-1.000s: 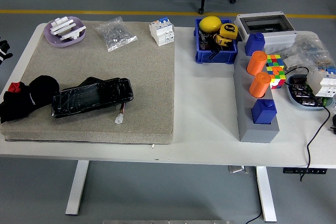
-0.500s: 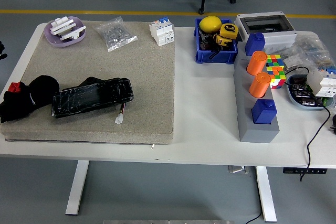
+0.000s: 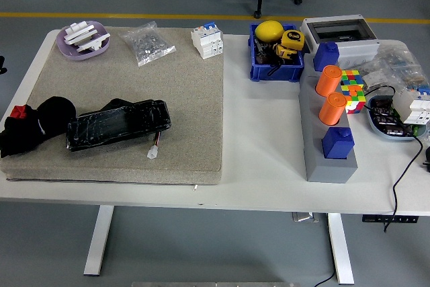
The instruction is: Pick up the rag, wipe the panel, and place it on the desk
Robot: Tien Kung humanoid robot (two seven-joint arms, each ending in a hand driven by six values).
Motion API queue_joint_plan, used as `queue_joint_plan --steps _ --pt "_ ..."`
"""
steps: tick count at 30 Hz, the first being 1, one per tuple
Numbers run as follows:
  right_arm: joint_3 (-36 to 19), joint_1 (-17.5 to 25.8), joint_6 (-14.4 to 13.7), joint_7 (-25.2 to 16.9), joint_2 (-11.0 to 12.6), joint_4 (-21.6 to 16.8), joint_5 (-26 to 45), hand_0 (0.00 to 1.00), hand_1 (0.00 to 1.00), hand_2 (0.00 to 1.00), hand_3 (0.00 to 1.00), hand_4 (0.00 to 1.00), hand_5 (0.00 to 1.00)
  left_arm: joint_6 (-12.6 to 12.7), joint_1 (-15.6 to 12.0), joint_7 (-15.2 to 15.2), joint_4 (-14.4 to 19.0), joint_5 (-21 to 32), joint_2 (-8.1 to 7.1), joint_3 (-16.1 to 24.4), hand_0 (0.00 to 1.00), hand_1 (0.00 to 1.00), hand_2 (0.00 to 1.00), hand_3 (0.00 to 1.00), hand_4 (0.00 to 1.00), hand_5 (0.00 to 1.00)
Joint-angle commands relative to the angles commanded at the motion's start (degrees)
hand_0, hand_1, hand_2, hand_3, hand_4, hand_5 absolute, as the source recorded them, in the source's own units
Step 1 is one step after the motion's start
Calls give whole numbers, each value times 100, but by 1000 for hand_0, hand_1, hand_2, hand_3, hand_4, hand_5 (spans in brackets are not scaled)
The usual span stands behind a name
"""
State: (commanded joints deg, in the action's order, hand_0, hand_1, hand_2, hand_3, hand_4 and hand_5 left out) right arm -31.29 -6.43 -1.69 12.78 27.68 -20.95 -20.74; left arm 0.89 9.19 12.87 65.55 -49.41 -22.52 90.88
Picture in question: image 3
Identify orange cylinder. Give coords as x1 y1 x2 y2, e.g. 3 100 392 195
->
318 91 347 126
314 65 343 97

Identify black power cable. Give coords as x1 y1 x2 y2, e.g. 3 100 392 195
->
363 85 424 233

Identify white circuit breaker blue switch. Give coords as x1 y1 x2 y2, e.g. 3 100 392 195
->
190 21 225 60

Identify brown cylindrical part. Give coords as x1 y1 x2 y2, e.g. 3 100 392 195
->
255 52 273 66

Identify white electrical distribution box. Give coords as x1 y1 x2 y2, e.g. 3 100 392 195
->
299 14 381 63

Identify clear bag of screws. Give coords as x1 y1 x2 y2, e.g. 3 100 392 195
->
119 20 177 68

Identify colourful puzzle cube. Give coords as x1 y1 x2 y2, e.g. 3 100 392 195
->
341 85 367 115
339 69 366 95

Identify grey block holder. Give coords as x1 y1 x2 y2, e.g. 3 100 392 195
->
298 53 359 184

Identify blue plastic bin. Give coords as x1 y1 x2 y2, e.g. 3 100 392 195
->
248 22 305 83

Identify black desk control panel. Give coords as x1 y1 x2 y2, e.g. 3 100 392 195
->
361 214 420 224

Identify grey-brown mat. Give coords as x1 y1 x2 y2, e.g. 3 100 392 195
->
0 26 225 186

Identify yellow tape measure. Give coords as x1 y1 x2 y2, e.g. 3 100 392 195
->
280 30 306 51

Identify white table leg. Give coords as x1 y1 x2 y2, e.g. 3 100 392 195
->
83 205 115 276
327 212 355 285

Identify yellow black tool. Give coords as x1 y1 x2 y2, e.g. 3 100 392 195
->
271 43 298 63

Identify white circuit breaker module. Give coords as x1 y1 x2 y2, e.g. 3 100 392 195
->
392 87 430 125

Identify light blue bowl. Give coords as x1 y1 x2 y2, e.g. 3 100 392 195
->
365 95 427 142

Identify clear bag of electronic parts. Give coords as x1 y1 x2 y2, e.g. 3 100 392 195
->
376 43 430 93

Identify purple plastic bowl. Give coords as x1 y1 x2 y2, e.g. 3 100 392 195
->
55 20 112 62

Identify black rag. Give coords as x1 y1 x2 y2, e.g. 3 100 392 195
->
0 96 77 159

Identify yellow ball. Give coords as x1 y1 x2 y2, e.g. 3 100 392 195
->
254 20 286 43

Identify blue block with knob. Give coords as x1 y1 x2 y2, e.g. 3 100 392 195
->
321 126 356 160
312 41 341 73

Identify grey metal box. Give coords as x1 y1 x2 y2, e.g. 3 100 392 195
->
291 212 320 223

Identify white plastic strips stack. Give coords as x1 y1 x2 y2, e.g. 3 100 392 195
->
63 22 98 46

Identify clear bag with white label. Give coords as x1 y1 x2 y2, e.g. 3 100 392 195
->
361 70 390 89

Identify dark electronic parts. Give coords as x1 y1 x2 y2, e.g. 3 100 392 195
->
372 97 416 137

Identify white connector with wires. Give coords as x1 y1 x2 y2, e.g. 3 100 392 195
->
146 132 163 160

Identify black floor cable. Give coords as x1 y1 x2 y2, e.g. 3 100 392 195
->
314 270 337 287

